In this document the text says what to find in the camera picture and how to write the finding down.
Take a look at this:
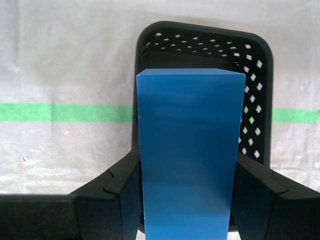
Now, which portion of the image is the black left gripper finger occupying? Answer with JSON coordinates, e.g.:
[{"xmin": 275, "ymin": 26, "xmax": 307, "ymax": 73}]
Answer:
[
  {"xmin": 231, "ymin": 151, "xmax": 320, "ymax": 240},
  {"xmin": 0, "ymin": 144, "xmax": 145, "ymax": 240}
]

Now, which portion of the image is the blue rectangular block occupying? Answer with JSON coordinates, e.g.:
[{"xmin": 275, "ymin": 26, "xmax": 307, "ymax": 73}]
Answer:
[{"xmin": 135, "ymin": 67, "xmax": 246, "ymax": 240}]

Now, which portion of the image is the black perforated plastic basket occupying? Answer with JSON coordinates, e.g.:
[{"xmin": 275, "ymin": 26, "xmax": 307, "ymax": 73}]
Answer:
[{"xmin": 131, "ymin": 20, "xmax": 275, "ymax": 233}]

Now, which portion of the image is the long green tape strip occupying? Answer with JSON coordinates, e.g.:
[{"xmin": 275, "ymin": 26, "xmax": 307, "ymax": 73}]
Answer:
[{"xmin": 0, "ymin": 103, "xmax": 320, "ymax": 125}]

